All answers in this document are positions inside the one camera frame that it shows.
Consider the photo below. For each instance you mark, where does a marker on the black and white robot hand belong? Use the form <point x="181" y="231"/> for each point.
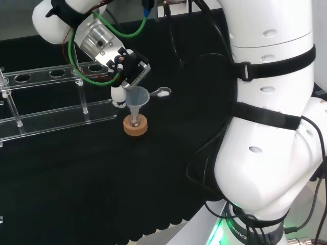
<point x="130" y="67"/>

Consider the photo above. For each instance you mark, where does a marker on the clear plastic funnel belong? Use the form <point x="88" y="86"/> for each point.
<point x="138" y="98"/>

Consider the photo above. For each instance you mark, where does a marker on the clear weighing funnel with powder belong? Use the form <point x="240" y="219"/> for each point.
<point x="163" y="93"/>

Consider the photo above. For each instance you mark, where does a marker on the glass round-bottom flask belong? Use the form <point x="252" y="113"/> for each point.
<point x="134" y="123"/>

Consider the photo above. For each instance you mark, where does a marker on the clear acrylic funnel stand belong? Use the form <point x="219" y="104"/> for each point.
<point x="64" y="116"/>

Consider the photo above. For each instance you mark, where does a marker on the black cloth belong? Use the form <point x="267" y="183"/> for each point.
<point x="102" y="178"/>

